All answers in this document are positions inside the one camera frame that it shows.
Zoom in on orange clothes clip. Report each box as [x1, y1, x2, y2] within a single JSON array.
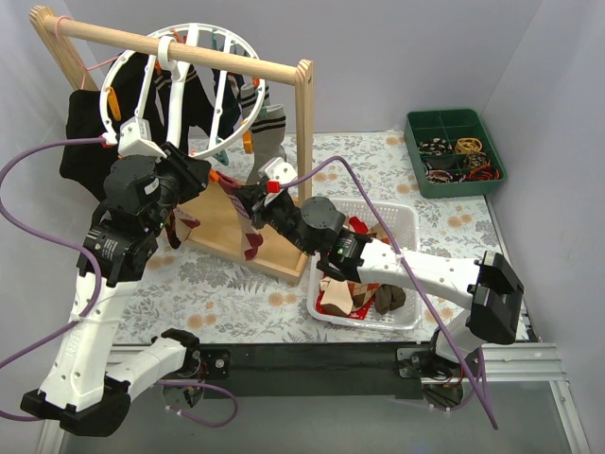
[[209, 169, 219, 183]]

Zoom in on maroon beige purple striped sock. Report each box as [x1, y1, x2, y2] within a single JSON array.
[[174, 206, 200, 242]]

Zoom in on white round clip hanger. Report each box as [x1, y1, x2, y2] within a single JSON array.
[[99, 23, 268, 165]]

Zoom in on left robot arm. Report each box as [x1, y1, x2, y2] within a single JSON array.
[[21, 144, 211, 437]]

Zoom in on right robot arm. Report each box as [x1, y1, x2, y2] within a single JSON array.
[[233, 186, 525, 376]]

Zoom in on teal clothes clip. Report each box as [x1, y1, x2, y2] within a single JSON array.
[[213, 149, 230, 166]]

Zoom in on black garment on hanger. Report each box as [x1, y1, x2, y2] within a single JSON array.
[[60, 53, 165, 201]]

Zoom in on wooden clothes rack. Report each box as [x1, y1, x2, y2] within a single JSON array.
[[29, 6, 315, 284]]

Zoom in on red yellow argyle sock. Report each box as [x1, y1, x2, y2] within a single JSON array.
[[164, 212, 182, 250]]

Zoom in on grey striped sock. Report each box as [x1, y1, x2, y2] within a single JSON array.
[[239, 82, 259, 120], [246, 104, 286, 184]]

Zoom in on navy sock green toe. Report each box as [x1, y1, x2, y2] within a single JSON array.
[[218, 72, 244, 139]]

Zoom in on red bear pattern sock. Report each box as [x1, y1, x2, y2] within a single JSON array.
[[348, 217, 370, 235]]

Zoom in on black sock brown stripes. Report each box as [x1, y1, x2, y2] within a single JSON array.
[[154, 65, 214, 145]]

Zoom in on floral table mat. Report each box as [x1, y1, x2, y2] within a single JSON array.
[[114, 131, 505, 344]]

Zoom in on beige sock in basket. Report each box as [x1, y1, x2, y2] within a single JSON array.
[[319, 277, 353, 317]]

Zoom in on beige orange green argyle sock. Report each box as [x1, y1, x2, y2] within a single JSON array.
[[348, 281, 380, 311]]

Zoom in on white plastic laundry basket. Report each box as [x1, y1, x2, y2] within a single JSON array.
[[306, 198, 423, 332]]

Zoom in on red sock in basket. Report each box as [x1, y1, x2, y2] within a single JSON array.
[[315, 291, 375, 321]]

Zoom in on brown sock in basket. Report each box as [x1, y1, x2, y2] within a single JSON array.
[[374, 285, 406, 315]]

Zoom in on green compartment tray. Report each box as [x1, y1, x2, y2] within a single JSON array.
[[405, 109, 507, 199]]

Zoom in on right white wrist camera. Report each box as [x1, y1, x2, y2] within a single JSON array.
[[259, 157, 298, 194]]

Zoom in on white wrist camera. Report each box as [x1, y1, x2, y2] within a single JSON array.
[[101, 117, 167, 160], [259, 157, 298, 194]]

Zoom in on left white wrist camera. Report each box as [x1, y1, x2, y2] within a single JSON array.
[[101, 117, 167, 160]]

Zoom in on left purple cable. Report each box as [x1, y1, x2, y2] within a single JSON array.
[[0, 136, 103, 422]]

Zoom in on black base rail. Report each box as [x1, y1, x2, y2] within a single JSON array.
[[198, 341, 423, 400]]

